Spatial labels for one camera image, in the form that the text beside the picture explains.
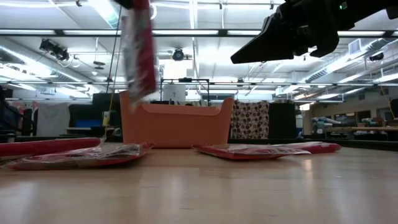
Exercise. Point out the red popcorn bag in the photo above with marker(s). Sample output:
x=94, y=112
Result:
x=323, y=147
x=146, y=56
x=248, y=152
x=46, y=146
x=77, y=157

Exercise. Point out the orange plastic basket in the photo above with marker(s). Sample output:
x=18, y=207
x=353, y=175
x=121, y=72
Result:
x=177, y=127

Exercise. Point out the blue box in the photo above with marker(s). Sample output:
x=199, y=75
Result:
x=84, y=123

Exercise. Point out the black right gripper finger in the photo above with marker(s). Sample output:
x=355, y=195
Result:
x=328, y=42
x=270, y=43

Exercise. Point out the brown dotted cloth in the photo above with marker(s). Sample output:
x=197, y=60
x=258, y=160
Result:
x=250, y=119

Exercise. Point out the black overhead rig beam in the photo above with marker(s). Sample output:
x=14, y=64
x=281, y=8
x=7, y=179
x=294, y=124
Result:
x=222, y=32

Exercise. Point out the black monitor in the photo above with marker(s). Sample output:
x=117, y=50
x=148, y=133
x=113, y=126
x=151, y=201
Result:
x=104, y=101

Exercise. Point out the white drum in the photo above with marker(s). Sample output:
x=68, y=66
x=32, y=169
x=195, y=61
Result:
x=174, y=93

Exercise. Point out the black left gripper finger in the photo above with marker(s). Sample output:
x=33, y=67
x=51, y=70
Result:
x=124, y=3

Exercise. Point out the black ceiling camera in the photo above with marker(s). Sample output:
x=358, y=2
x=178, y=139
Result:
x=54, y=49
x=178, y=55

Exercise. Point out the black cabinet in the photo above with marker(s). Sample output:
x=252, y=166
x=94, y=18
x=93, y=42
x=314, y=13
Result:
x=282, y=121

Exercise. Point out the wooden background table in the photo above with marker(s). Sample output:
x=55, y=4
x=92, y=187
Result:
x=373, y=128

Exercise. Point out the white hanging cloth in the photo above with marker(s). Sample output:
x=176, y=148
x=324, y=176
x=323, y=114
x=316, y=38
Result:
x=53, y=119

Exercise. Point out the black metal stand frame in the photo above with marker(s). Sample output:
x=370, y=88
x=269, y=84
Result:
x=185, y=80

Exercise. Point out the black chair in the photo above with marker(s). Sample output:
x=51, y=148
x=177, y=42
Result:
x=9, y=118

